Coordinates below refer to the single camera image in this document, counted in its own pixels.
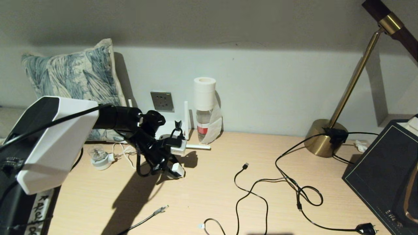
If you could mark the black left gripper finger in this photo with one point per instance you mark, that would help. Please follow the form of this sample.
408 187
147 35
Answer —
174 160
167 173

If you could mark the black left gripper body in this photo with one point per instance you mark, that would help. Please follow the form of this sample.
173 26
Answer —
160 160

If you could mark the white power adapter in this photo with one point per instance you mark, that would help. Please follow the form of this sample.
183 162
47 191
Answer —
178 170

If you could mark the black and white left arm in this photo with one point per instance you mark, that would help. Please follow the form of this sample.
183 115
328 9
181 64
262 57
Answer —
55 137

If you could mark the white router with antennas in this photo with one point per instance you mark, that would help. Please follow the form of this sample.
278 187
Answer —
196 147

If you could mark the small black clip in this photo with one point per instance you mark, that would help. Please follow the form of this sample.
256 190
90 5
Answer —
178 125

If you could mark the clear bottle with red label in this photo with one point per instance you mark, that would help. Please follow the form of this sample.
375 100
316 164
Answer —
203 130

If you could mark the clear dome night light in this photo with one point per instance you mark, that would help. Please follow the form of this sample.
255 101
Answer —
99 160

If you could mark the white paper roll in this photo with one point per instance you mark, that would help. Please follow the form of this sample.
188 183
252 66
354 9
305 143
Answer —
204 94

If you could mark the blue leaf print pillow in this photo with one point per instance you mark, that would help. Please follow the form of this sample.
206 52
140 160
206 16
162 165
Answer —
72 68

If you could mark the brass desk lamp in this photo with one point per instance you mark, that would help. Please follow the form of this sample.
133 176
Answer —
323 143

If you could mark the small crumpled white paper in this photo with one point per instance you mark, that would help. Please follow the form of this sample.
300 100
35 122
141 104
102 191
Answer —
361 146

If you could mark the small white box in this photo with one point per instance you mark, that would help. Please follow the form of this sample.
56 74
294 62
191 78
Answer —
413 124

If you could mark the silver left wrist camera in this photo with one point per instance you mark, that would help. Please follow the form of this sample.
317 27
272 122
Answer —
179 148

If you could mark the grey wall socket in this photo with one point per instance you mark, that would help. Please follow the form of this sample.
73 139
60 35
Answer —
162 101

